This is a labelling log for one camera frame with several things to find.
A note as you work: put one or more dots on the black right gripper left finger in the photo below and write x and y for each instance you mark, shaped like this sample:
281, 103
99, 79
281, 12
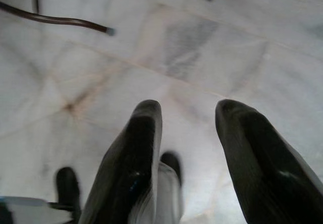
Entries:
131, 158

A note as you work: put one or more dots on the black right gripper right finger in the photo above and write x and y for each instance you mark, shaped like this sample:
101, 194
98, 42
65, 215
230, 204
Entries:
257, 158

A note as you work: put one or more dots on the dark brown curved chair leg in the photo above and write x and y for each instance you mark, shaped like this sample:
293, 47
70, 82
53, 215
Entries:
50, 19

